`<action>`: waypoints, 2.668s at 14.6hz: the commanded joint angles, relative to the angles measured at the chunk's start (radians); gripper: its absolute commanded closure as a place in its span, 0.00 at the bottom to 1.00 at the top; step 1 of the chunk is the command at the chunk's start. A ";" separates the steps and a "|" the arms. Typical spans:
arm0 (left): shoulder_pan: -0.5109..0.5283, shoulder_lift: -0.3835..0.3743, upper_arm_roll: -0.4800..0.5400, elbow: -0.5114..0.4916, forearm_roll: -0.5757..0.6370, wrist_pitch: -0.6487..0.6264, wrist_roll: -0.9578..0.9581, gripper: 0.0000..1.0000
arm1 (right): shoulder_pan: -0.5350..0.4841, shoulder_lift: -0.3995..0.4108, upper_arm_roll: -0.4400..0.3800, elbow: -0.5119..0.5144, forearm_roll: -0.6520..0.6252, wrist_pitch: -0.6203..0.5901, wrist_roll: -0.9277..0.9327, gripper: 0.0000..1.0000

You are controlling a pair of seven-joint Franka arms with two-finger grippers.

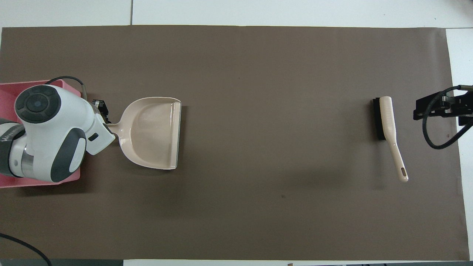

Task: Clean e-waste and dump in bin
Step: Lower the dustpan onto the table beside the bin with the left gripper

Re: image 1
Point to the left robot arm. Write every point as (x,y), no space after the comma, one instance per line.
(44,125)

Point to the pink plastic bin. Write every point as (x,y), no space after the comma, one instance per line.
(70,176)

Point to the beige hand brush black bristles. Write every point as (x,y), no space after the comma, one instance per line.
(388,122)

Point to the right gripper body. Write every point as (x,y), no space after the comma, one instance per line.
(465,106)

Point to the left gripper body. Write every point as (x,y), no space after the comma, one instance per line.
(101,108)

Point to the beige plastic dustpan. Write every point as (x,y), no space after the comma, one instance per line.
(151,133)

